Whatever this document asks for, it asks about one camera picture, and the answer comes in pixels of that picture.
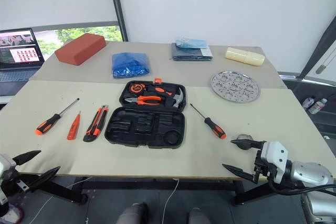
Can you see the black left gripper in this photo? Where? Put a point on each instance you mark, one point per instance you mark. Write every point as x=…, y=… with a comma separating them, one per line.
x=18, y=182

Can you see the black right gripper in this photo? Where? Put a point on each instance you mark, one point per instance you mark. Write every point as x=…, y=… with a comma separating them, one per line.
x=262, y=169

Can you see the orange voltage tester pen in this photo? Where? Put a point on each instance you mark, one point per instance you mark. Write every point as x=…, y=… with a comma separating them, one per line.
x=73, y=129

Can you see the orange black utility knife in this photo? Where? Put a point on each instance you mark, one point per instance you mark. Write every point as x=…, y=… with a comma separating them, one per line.
x=95, y=125

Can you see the black plastic tool case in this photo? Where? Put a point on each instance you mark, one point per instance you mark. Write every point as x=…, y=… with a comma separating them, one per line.
x=147, y=129

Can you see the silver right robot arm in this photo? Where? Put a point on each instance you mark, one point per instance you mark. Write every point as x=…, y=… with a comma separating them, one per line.
x=315, y=176

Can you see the round steel steamer plate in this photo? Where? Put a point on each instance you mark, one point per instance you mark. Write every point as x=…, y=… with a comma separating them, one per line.
x=235, y=86

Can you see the clear bottle purple label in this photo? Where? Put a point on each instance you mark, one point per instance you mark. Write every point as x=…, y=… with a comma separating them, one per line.
x=308, y=102

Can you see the claw hammer orange black grip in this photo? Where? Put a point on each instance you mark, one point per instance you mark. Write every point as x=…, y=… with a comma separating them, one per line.
x=176, y=98

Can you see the clear bottle red label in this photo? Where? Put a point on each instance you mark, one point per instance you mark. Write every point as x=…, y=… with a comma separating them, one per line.
x=318, y=106

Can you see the cream cylindrical case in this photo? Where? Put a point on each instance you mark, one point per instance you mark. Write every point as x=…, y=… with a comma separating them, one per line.
x=244, y=56

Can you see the open laptop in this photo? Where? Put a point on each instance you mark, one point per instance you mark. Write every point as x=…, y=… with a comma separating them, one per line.
x=18, y=58

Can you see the dark grey folded cloth pack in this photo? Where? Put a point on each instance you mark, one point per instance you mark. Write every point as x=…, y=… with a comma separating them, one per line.
x=190, y=54

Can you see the grey blind pull weight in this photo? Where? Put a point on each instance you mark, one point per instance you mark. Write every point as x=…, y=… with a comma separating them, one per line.
x=321, y=68

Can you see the red brick block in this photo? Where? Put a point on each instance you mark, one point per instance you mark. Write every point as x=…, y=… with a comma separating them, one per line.
x=78, y=48

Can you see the orange black tape measure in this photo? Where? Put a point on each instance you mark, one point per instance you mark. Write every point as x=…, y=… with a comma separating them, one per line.
x=136, y=88

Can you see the light blue packet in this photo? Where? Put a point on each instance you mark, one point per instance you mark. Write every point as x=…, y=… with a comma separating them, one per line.
x=190, y=42

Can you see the black diagonal beam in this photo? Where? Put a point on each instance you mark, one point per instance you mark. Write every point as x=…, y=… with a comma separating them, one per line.
x=319, y=48

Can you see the blue plastic bag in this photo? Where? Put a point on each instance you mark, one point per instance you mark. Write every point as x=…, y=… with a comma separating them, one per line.
x=130, y=65

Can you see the black window pillar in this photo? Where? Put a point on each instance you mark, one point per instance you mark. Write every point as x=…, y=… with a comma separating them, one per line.
x=118, y=6

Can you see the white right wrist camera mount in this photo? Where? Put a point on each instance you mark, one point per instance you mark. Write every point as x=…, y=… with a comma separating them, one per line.
x=275, y=155

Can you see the black table frame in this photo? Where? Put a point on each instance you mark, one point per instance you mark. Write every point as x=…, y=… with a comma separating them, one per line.
x=131, y=183

